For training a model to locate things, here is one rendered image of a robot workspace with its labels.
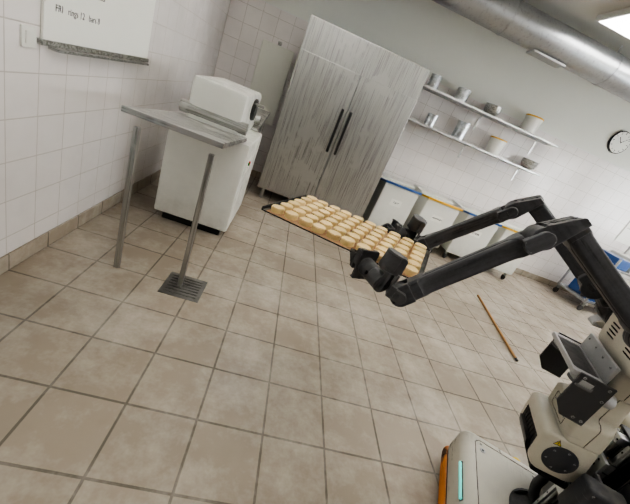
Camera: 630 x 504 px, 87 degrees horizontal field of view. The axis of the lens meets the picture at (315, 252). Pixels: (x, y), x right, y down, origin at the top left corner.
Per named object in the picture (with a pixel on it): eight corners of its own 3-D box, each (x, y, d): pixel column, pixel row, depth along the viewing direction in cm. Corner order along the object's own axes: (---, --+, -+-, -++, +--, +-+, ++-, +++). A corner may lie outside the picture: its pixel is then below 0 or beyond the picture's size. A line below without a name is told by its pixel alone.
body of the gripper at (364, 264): (348, 274, 107) (358, 288, 101) (360, 246, 103) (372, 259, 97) (364, 276, 110) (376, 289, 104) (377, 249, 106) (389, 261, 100)
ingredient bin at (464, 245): (441, 259, 491) (470, 212, 460) (427, 241, 549) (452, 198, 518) (472, 270, 500) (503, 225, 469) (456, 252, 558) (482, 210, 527)
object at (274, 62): (272, 126, 470) (296, 48, 429) (271, 126, 464) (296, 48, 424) (243, 114, 462) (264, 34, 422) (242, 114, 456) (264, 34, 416)
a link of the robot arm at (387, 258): (401, 307, 93) (401, 297, 101) (426, 274, 90) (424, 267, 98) (365, 283, 95) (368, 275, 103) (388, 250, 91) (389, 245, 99)
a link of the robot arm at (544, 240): (561, 247, 80) (543, 240, 91) (551, 226, 80) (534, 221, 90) (395, 312, 93) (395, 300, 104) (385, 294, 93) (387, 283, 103)
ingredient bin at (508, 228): (477, 272, 503) (508, 227, 472) (461, 253, 561) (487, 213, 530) (508, 283, 511) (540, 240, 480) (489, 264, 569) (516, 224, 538)
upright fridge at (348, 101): (347, 212, 523) (409, 73, 440) (355, 235, 441) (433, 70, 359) (261, 180, 498) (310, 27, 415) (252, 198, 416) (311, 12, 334)
